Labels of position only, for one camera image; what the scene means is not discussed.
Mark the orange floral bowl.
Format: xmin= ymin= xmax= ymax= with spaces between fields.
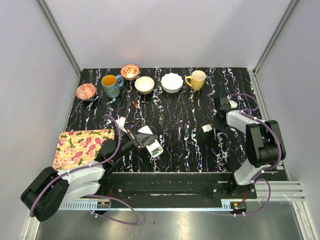
xmin=120 ymin=64 xmax=140 ymax=81

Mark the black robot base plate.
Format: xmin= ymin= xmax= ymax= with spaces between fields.
xmin=93 ymin=172 xmax=257 ymax=200

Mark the white remote control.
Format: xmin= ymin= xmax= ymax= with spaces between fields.
xmin=146 ymin=140 xmax=164 ymax=158

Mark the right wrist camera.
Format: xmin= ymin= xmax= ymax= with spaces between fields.
xmin=227 ymin=95 xmax=238 ymax=109

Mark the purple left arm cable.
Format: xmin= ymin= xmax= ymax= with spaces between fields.
xmin=29 ymin=114 xmax=141 ymax=226

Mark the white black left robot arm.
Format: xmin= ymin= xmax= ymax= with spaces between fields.
xmin=20 ymin=126 xmax=158 ymax=222

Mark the aluminium table edge rail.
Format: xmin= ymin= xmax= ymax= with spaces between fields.
xmin=33 ymin=179 xmax=306 ymax=201

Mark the red patterned small dish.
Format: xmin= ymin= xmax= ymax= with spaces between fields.
xmin=75 ymin=83 xmax=97 ymax=101

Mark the white scalloped bowl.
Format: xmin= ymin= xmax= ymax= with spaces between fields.
xmin=160 ymin=73 xmax=183 ymax=94

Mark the floral rectangular tray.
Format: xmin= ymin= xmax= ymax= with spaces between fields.
xmin=53 ymin=129 xmax=115 ymax=171

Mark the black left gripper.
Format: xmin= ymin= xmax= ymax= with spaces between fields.
xmin=111 ymin=127 xmax=158 ymax=162

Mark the white battery cover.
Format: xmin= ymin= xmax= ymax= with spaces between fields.
xmin=201 ymin=124 xmax=213 ymax=133

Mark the yellow mug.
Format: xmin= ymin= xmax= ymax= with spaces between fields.
xmin=184 ymin=70 xmax=207 ymax=91

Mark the blue patterned mug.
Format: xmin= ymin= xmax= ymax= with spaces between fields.
xmin=101 ymin=75 xmax=124 ymax=99

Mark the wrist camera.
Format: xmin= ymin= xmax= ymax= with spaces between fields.
xmin=116 ymin=116 xmax=127 ymax=132
xmin=227 ymin=95 xmax=238 ymax=109

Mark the left aluminium frame post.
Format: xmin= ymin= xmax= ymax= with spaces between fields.
xmin=37 ymin=0 xmax=82 ymax=73

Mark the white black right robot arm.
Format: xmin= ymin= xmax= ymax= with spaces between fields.
xmin=214 ymin=94 xmax=286 ymax=198

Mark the cream round bowl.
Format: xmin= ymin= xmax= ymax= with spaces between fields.
xmin=134 ymin=76 xmax=155 ymax=95

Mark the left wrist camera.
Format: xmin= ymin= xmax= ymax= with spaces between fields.
xmin=116 ymin=116 xmax=127 ymax=132

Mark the aluminium corner frame post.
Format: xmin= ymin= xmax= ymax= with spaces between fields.
xmin=253 ymin=0 xmax=300 ymax=75

